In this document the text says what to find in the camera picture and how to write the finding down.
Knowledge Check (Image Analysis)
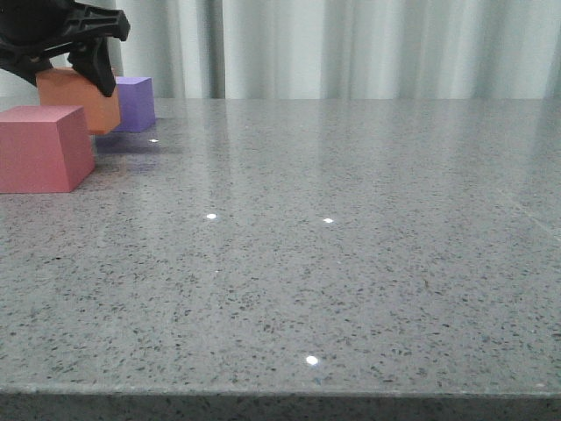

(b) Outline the purple foam cube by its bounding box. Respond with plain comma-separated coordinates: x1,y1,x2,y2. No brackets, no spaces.
114,76,156,132

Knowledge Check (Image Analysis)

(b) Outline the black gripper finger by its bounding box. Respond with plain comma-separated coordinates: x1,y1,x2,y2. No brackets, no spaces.
68,37,116,97

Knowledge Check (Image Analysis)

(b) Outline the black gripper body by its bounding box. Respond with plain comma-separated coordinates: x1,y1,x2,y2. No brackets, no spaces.
1,0,131,85

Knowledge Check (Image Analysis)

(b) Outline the red foam cube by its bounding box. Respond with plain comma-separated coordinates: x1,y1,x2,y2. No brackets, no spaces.
1,105,95,194

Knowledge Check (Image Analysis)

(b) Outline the orange foam cube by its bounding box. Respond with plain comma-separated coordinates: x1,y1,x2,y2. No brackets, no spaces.
36,68,121,135

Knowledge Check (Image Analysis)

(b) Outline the pale green curtain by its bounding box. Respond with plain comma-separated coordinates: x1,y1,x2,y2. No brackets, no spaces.
0,0,561,102

